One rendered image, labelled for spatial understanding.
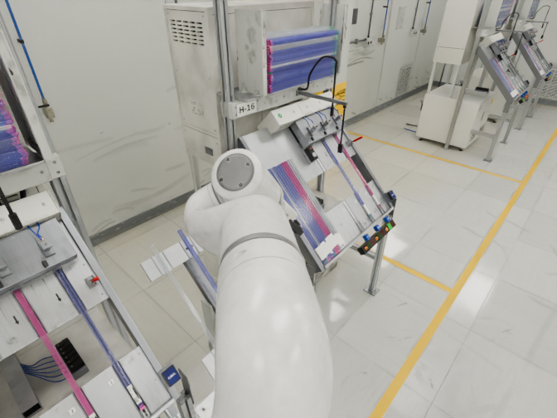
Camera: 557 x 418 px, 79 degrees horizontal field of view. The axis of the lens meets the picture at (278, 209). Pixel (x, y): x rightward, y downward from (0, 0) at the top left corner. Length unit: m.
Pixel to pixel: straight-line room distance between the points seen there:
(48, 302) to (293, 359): 1.05
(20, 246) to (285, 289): 1.02
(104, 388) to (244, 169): 0.88
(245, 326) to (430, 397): 1.96
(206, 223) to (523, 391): 2.15
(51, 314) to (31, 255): 0.18
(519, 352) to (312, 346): 2.36
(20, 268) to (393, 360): 1.84
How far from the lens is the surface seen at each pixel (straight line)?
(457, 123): 4.87
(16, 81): 1.09
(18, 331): 1.23
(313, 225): 1.61
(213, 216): 0.46
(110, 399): 1.23
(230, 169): 0.53
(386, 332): 2.33
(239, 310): 0.26
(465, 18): 4.72
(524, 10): 6.17
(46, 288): 1.24
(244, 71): 1.62
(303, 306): 0.26
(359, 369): 2.15
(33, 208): 1.22
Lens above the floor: 1.80
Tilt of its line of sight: 34 degrees down
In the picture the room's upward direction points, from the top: straight up
